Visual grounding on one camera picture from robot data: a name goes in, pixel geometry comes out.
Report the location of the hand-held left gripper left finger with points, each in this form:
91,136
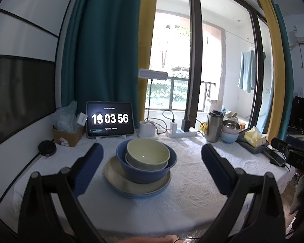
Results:
91,167

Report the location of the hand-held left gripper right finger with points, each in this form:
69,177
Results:
212,167

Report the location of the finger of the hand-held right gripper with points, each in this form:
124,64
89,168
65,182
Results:
297,141
281,145

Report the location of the cream plate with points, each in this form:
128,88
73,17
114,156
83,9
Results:
114,177

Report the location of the pink spotted bowl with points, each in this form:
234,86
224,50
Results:
141,167

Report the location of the large blue bowl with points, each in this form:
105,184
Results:
141,177

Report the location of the blue plate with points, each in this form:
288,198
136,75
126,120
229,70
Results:
139,196

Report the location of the cream bowl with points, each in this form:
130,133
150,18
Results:
147,151

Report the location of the black phone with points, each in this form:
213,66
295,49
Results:
274,157

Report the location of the yellow tissue pack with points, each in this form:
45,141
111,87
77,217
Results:
254,136

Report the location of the white tablecloth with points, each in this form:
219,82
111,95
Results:
190,187

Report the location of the small light blue bowl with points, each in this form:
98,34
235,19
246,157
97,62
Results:
229,138

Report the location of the steel tumbler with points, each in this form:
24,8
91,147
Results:
214,129

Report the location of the small pink bowl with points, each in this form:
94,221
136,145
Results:
229,131

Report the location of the small yellow object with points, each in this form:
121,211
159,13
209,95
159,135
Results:
203,127

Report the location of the orange container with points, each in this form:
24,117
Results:
242,126

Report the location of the white power strip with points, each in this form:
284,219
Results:
185,133

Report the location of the black round case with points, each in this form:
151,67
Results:
46,148

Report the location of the small white box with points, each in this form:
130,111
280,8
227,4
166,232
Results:
82,119

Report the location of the black charger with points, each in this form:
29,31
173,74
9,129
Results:
185,125

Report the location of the black tablet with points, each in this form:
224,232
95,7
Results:
110,119

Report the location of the white charger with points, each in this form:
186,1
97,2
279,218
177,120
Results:
173,126

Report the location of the white desk lamp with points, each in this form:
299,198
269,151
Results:
147,129

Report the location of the narrow teal curtain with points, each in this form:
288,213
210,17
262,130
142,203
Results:
287,68

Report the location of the hanging light blue towel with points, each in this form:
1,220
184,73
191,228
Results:
247,70

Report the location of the yellow curtain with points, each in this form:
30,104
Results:
271,55
147,30

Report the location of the white air conditioner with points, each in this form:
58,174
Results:
302,36

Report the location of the wide teal curtain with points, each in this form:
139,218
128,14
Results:
101,43

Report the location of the dark window frame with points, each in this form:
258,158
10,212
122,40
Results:
195,43

